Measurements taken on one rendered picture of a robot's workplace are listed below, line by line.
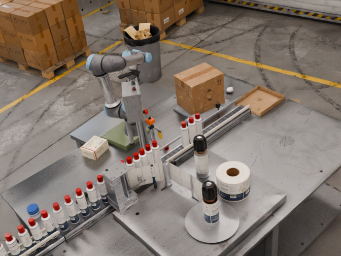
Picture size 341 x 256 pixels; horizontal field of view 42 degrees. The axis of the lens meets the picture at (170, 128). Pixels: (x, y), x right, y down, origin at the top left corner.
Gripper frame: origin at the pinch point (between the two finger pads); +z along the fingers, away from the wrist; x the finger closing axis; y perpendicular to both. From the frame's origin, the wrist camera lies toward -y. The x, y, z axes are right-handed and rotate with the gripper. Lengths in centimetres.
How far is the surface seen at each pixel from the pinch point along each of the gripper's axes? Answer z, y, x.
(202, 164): 27, 77, -66
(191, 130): 12, 62, -37
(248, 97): -15, 92, 28
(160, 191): 49, 56, -72
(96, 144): 36, -3, -38
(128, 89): -10, 27, -82
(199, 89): -16, 57, -6
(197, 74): -26, 52, 3
